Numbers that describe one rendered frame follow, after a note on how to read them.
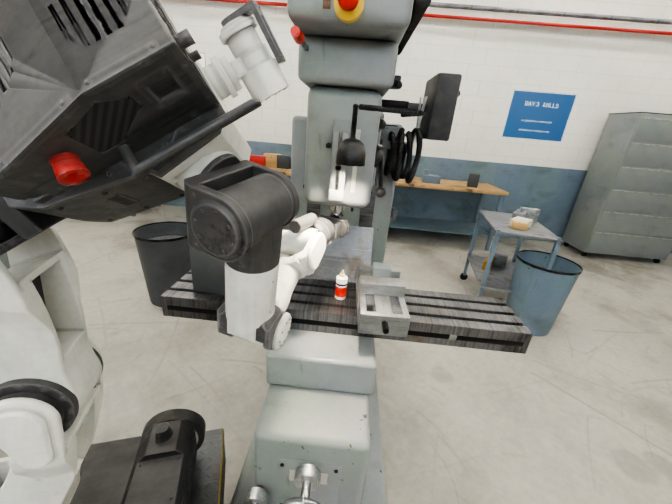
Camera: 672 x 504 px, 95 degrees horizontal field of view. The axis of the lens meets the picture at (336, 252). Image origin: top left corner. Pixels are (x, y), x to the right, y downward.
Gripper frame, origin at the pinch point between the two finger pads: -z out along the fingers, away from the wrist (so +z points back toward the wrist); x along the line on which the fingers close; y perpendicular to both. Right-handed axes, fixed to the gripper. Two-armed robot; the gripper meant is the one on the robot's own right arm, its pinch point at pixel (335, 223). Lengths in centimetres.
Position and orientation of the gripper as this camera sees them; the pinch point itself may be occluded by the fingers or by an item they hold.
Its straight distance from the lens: 102.7
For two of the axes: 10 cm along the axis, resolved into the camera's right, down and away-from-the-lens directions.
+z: -3.8, 3.1, -8.7
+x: -9.2, -2.1, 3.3
